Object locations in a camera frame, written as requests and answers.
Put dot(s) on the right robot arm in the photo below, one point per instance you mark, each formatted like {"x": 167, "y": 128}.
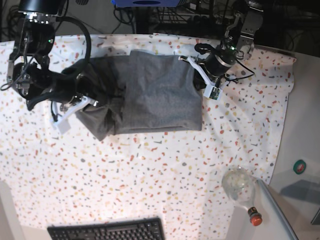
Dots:
{"x": 28, "y": 65}

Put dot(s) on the grey t-shirt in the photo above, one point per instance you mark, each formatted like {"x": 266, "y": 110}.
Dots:
{"x": 140, "y": 93}

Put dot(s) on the green tape roll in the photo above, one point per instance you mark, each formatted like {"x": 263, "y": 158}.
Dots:
{"x": 299, "y": 167}

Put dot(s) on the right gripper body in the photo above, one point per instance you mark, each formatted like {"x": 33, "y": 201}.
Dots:
{"x": 67, "y": 88}

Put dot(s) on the terrazzo pattern tablecloth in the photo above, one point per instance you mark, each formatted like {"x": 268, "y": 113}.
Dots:
{"x": 76, "y": 179}

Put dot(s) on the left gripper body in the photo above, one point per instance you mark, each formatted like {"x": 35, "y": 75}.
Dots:
{"x": 216, "y": 64}

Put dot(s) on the black power strip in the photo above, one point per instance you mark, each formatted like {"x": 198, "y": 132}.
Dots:
{"x": 219, "y": 20}

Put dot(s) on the blue box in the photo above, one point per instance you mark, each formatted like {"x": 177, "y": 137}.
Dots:
{"x": 148, "y": 3}

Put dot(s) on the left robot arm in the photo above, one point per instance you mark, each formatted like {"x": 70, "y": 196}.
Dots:
{"x": 238, "y": 38}

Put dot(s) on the clear bottle with red cap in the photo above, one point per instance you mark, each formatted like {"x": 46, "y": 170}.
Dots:
{"x": 240, "y": 188}

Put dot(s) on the black keyboard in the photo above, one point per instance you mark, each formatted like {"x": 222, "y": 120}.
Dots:
{"x": 144, "y": 229}

